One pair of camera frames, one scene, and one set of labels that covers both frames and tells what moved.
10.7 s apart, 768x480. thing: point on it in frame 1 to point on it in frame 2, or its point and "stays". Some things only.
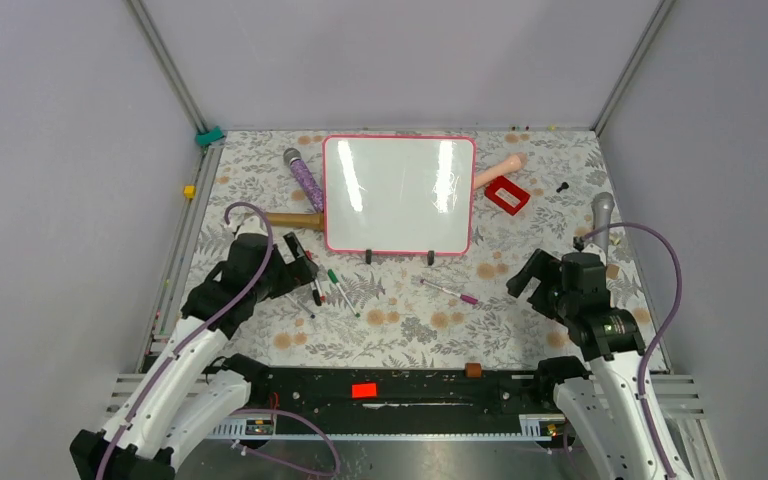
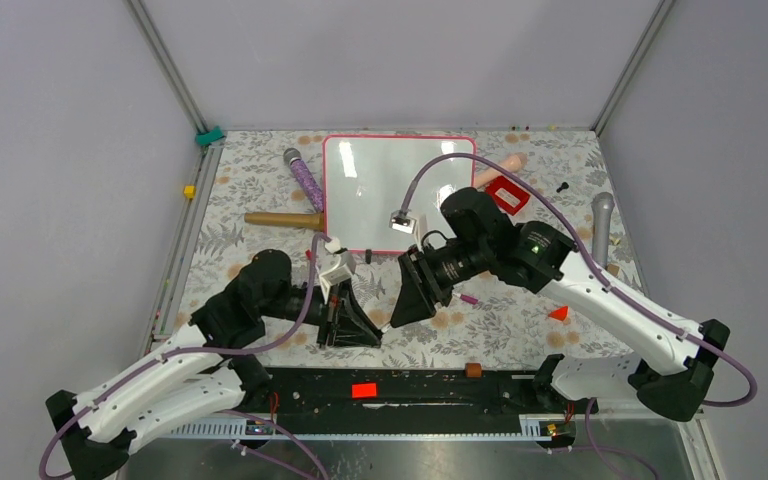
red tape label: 364,390 stays
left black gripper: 300,270 to 353,326
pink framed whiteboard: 407,194 stays
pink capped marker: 462,297 stays
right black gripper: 545,267 to 418,294
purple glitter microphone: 305,177 stays
